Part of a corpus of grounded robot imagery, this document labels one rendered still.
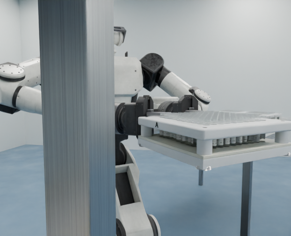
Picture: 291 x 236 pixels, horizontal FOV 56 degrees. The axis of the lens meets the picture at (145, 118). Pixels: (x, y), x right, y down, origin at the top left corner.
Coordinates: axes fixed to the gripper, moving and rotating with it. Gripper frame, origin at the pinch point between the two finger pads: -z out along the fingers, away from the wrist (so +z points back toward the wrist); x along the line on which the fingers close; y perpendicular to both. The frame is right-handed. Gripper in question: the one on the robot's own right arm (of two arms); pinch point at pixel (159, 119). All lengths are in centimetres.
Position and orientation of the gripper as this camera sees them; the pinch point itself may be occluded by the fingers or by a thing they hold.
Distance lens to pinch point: 69.5
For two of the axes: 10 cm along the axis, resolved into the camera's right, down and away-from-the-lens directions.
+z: -8.7, -0.3, 4.9
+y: -4.9, 0.7, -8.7
